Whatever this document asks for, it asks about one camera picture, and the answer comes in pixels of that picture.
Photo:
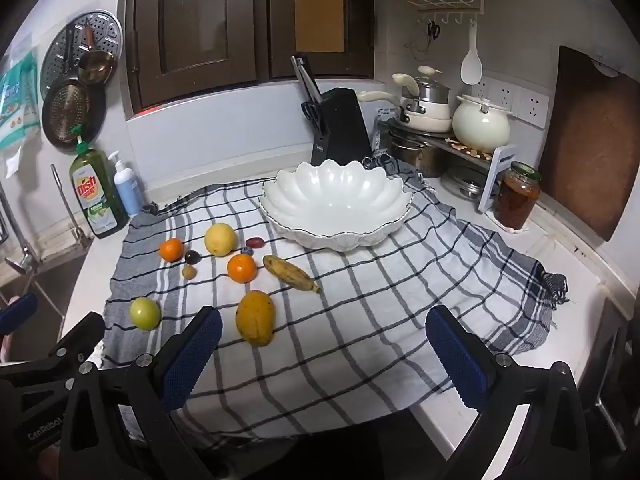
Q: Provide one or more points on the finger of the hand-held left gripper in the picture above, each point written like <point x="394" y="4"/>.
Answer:
<point x="80" y="337"/>
<point x="17" y="311"/>

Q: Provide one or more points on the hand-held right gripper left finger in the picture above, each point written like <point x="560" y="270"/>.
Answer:
<point x="197" y="355"/>

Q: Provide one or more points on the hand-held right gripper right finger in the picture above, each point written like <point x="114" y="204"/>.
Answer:
<point x="457" y="360"/>

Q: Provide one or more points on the orange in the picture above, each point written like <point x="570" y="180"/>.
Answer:
<point x="242" y="268"/>
<point x="171" y="249"/>

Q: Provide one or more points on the yellow lemon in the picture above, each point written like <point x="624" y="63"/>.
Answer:
<point x="220" y="239"/>

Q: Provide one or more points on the white scalloped bowl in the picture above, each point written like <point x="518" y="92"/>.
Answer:
<point x="335" y="205"/>

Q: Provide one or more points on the steel sink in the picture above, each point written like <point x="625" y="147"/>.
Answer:
<point x="45" y="280"/>

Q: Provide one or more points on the chrome sink faucet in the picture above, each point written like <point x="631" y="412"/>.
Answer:
<point x="22" y="255"/>

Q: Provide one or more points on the green round fruit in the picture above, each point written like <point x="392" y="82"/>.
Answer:
<point x="145" y="313"/>

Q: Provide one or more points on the yellow mango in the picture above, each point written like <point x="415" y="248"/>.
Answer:
<point x="255" y="317"/>

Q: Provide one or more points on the small brown round fruit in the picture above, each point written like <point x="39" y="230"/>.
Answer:
<point x="189" y="273"/>

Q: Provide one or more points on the dark plum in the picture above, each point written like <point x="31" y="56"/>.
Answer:
<point x="192" y="257"/>

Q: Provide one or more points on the thin curved chrome faucet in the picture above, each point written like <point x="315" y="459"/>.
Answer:
<point x="75" y="232"/>

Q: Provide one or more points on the grey checkered cloth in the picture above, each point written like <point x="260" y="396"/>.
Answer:
<point x="350" y="340"/>

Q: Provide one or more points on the spotted yellow banana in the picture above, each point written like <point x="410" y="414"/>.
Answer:
<point x="291" y="273"/>

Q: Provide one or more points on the small red oval fruit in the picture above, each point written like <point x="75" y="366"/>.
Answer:
<point x="255" y="243"/>

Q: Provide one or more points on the green dish soap bottle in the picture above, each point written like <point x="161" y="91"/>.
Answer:
<point x="97" y="195"/>

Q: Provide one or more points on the white pump bottle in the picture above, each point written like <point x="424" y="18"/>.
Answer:
<point x="127" y="190"/>

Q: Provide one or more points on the glass jar with brown contents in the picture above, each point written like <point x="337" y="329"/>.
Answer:
<point x="517" y="200"/>

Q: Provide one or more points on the steel pan lid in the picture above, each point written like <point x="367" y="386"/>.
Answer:
<point x="467" y="187"/>

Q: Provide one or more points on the metal kitchen shelf rack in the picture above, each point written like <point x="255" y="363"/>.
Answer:
<point x="502" y="175"/>

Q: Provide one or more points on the teal printed package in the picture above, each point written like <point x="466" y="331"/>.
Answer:
<point x="17" y="105"/>

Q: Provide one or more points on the large steel stockpot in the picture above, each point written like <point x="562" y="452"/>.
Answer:
<point x="415" y="157"/>

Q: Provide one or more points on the black frying pan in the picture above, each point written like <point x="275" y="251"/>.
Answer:
<point x="67" y="110"/>

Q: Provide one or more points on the wooden trivet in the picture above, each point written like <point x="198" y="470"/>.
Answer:
<point x="467" y="150"/>

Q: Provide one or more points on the white lidded pot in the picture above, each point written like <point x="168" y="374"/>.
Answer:
<point x="480" y="127"/>

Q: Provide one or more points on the brown wooden cutting board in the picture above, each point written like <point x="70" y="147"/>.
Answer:
<point x="590" y="145"/>

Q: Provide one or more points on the round perforated steamer tray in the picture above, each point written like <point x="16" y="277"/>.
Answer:
<point x="60" y="55"/>

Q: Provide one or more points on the black knife block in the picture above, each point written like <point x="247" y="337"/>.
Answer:
<point x="342" y="125"/>

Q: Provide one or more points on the steel pot with lid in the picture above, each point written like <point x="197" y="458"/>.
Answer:
<point x="432" y="92"/>

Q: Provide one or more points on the white rice spoon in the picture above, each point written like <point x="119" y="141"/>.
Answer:
<point x="471" y="67"/>

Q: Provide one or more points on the hanging black scissors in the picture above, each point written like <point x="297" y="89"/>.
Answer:
<point x="433" y="31"/>

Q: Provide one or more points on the white hanging hook rack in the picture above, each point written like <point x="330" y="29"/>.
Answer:
<point x="450" y="7"/>

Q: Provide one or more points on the white wall outlets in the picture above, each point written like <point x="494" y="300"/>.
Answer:
<point x="530" y="105"/>

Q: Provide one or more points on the brown wooden window frame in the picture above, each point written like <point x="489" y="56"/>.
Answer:
<point x="145" y="60"/>

